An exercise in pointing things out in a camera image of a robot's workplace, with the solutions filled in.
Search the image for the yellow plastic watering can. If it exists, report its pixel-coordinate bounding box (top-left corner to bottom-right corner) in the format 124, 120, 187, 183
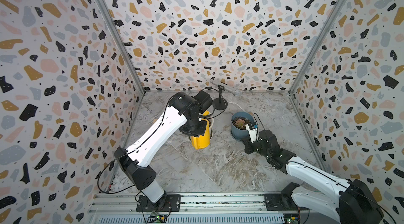
189, 119, 211, 150

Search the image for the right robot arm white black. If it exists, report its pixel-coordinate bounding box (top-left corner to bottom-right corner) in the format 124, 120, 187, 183
241, 130, 384, 224

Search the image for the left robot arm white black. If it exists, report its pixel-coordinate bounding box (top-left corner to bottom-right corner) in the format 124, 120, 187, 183
114, 90, 213, 206

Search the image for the pink succulent in blue pot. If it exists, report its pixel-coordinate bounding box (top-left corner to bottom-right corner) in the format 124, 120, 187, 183
233, 117, 250, 130

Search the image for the blue saucer under blue pot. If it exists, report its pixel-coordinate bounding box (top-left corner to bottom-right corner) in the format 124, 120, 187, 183
230, 131, 245, 142

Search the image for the blue plant pot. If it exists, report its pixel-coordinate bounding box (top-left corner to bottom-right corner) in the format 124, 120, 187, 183
231, 111, 255, 141

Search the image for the microphone on black stand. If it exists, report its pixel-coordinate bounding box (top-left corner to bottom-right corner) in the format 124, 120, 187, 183
210, 78, 242, 111

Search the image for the right green circuit board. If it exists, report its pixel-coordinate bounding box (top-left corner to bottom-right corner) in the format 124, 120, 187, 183
284, 213, 300, 224

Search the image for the green circuit board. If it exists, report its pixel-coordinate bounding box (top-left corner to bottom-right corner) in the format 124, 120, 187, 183
146, 214, 167, 224
284, 213, 300, 224

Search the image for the left green circuit board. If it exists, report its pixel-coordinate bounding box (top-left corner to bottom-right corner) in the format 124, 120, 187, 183
146, 214, 167, 224

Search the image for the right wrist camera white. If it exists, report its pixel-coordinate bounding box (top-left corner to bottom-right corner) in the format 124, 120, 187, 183
245, 122, 258, 143

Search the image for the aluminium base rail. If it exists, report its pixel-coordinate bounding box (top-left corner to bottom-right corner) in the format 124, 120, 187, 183
88, 192, 336, 224

